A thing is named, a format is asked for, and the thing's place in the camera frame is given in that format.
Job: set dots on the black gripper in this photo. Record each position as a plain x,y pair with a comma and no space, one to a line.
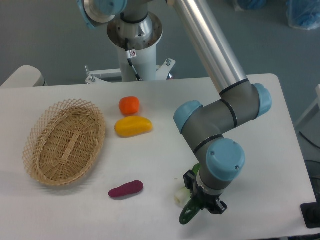
208,198

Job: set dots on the green cucumber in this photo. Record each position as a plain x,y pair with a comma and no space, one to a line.
191,209

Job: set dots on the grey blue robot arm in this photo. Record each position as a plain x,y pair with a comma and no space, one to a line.
202,127

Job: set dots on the white green leek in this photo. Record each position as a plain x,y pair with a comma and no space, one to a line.
183,196

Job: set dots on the purple sweet potato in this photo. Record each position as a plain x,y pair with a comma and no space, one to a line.
130,188

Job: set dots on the black device on floor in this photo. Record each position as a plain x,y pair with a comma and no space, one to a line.
311,214

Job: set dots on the yellow mango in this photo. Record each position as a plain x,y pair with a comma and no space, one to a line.
132,126

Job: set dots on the orange persimmon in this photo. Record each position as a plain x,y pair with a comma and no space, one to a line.
129,105

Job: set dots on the woven wicker basket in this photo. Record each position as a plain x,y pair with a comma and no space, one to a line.
65,142

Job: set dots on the blue plastic bag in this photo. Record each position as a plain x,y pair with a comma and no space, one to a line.
303,14

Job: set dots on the white chair back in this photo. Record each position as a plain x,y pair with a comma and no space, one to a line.
24,77

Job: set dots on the white table frame right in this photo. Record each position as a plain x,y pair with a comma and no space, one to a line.
312,110

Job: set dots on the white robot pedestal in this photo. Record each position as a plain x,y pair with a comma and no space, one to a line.
136,46

